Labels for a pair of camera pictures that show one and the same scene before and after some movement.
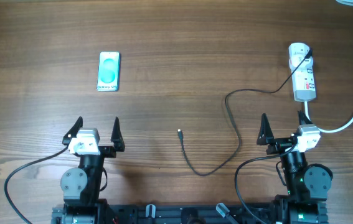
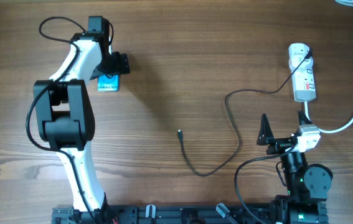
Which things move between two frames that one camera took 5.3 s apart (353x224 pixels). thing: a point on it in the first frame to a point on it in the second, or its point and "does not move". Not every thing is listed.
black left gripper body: x=107 y=152 to x=112 y=65
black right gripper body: x=279 y=145 does not move
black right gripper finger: x=266 y=134 does not move
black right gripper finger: x=302 y=117 does not move
